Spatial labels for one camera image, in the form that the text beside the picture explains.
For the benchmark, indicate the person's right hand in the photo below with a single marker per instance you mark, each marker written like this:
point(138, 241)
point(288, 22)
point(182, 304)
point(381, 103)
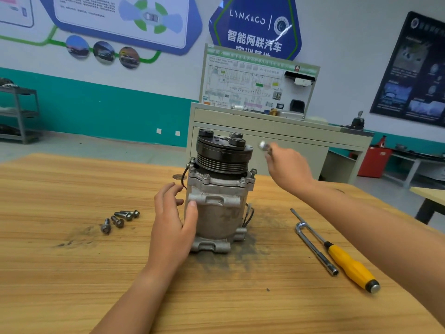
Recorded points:
point(288, 170)

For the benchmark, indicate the person's left hand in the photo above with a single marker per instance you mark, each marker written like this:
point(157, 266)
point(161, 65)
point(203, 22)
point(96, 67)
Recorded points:
point(170, 236)

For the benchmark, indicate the silver combination wrench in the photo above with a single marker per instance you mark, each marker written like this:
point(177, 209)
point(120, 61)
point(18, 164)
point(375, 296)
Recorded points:
point(264, 145)

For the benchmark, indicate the removed bolt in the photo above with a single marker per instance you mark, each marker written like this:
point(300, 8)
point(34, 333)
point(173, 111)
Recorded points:
point(124, 215)
point(117, 220)
point(106, 225)
point(132, 213)

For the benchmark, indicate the grey metal compressor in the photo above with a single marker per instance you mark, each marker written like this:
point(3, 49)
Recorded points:
point(219, 194)

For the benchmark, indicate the person's right forearm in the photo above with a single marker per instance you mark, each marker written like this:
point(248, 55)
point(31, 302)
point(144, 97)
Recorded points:
point(382, 240)

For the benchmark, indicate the person's left forearm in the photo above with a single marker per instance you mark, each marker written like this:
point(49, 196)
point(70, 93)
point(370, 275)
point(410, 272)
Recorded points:
point(132, 306)

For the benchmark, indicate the beige workbench cabinet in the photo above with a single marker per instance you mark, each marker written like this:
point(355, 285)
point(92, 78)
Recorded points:
point(222, 125)

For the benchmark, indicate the silver L-shaped socket wrench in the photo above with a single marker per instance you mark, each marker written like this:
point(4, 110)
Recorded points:
point(316, 248)

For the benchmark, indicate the small black device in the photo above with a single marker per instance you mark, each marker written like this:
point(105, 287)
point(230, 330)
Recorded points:
point(357, 122)

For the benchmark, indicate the red cabinet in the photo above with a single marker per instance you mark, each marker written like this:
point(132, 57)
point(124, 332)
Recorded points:
point(375, 162)

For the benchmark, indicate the white wiring display board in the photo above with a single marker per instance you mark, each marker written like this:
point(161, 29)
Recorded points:
point(240, 80)

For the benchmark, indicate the wooden side table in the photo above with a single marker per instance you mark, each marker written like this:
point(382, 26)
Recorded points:
point(431, 201)

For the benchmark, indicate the grey metal shelf cart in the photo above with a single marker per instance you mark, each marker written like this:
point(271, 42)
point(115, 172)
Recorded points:
point(19, 114)

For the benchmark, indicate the blue rounded infographic panel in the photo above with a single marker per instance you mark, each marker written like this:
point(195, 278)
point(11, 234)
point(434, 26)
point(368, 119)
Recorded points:
point(97, 17)

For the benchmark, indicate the blue hexagon wall sign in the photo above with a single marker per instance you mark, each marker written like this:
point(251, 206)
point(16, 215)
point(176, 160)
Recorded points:
point(254, 24)

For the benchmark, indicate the dark wall poster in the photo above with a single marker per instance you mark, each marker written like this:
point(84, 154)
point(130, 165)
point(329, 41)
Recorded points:
point(414, 73)

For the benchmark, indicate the round photo wall decal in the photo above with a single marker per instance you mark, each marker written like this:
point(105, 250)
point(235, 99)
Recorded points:
point(77, 46)
point(129, 57)
point(103, 52)

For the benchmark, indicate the white infographic wall panel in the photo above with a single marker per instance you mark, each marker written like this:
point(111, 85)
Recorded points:
point(15, 10)

